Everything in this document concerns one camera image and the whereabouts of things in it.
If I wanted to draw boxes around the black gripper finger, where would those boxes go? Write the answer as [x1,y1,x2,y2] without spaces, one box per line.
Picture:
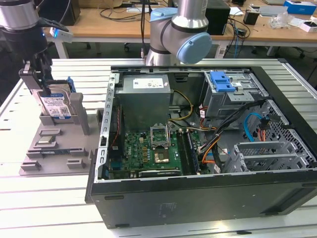
[19,61,52,96]

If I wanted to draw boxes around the hard disk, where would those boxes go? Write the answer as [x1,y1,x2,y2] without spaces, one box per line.
[34,76,76,120]

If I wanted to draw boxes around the metal disk bay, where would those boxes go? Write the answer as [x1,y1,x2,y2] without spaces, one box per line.
[226,141,311,175]

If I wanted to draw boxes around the large black equipment box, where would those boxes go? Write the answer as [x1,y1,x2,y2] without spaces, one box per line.
[39,0,81,26]

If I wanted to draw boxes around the silver CPU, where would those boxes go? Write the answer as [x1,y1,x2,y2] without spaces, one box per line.
[37,135,56,145]

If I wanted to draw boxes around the grey parts rack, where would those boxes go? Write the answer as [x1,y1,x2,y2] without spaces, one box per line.
[19,92,104,177]

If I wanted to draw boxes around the spare RAM stick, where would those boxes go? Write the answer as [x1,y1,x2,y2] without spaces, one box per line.
[40,148,84,156]

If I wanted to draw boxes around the wooden desk white legs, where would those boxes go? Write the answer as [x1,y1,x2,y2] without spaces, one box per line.
[44,6,154,60]

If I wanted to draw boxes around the grey power supply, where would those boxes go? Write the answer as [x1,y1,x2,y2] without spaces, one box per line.
[115,74,174,133]

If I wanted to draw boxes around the green motherboard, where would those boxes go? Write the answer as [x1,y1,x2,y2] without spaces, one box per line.
[108,130,207,178]

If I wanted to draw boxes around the metal socket cover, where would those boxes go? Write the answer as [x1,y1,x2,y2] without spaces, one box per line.
[149,122,170,149]

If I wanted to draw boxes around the CPU socket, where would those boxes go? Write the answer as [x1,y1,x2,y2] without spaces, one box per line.
[153,147,172,166]

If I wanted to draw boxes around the black graphics card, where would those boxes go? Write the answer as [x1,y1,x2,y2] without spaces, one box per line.
[138,168,182,178]

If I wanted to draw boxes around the black RAM slot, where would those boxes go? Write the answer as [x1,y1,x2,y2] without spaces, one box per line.
[176,131,190,175]

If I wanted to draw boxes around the installed RAM stick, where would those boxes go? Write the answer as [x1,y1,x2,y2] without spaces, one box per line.
[185,131,200,174]

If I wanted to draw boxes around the metal drive cage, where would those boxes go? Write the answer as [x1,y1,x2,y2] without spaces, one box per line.
[201,70,269,120]

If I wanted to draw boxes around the blue drive cage latch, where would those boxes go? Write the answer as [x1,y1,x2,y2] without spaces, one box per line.
[209,70,236,93]

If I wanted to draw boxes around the black PC case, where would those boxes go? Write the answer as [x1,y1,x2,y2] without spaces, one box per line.
[85,64,317,230]

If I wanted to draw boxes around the small black cube box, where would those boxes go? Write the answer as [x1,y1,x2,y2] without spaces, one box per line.
[243,9,260,26]

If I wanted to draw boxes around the wooden desk with clutter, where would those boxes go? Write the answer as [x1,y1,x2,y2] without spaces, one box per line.
[210,0,317,59]

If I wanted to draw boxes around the flat grey box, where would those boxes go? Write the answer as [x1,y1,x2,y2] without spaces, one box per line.
[258,4,288,17]

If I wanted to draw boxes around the clear plastic bag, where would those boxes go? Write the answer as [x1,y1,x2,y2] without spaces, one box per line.
[269,12,291,28]

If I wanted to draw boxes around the blue cardboard box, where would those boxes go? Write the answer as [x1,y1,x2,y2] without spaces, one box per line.
[283,0,317,14]

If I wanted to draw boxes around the white box black inlay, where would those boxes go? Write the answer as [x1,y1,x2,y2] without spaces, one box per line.
[298,19,317,33]

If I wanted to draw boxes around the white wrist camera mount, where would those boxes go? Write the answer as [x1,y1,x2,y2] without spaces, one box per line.
[39,16,74,44]

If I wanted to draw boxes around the black hanging cable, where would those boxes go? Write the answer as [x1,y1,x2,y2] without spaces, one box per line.
[139,0,148,59]

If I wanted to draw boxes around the locking lever wire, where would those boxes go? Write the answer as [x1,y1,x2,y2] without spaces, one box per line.
[165,121,172,149]

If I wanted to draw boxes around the yellow wire bundle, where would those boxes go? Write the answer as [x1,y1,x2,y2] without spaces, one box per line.
[169,90,194,122]

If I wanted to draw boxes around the long orange wire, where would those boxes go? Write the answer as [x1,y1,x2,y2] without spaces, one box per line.
[201,142,217,165]

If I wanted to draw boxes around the black cable bundle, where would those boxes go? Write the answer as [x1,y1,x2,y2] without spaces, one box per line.
[198,99,271,155]

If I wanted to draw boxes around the blue flat wire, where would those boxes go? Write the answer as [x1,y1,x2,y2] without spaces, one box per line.
[243,112,261,143]

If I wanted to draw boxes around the short orange wires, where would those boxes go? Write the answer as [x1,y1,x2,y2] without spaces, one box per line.
[257,125,267,143]

